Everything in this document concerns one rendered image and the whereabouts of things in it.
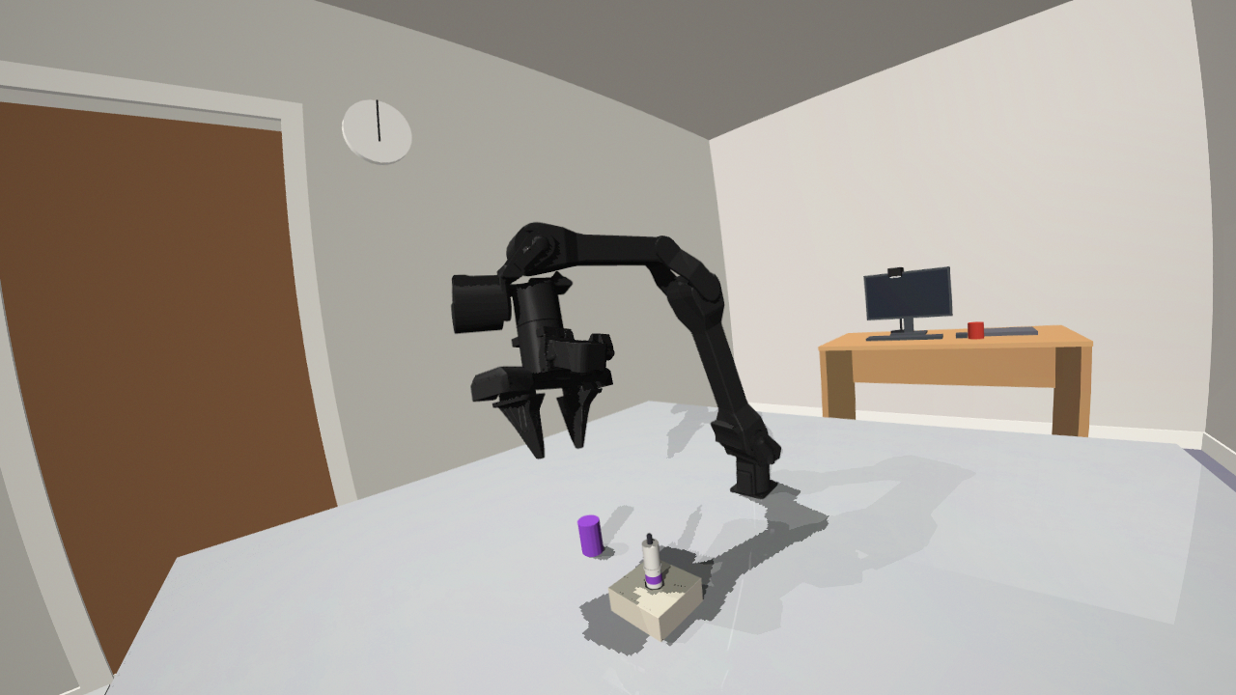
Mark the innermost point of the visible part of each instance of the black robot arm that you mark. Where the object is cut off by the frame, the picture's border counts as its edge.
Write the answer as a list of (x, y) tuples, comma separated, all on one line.
[(483, 303)]

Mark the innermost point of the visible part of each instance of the purple marker cap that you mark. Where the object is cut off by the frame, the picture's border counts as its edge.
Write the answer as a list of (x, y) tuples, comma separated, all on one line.
[(590, 532)]

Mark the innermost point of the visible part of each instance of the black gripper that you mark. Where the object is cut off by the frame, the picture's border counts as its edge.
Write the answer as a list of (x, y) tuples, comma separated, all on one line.
[(517, 386)]

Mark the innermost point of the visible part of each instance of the beige square holder block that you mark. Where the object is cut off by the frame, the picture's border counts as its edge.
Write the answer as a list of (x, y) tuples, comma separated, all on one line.
[(656, 611)]

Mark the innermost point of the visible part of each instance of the white marker with purple band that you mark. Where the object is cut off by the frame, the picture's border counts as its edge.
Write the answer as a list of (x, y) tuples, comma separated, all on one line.
[(651, 562)]

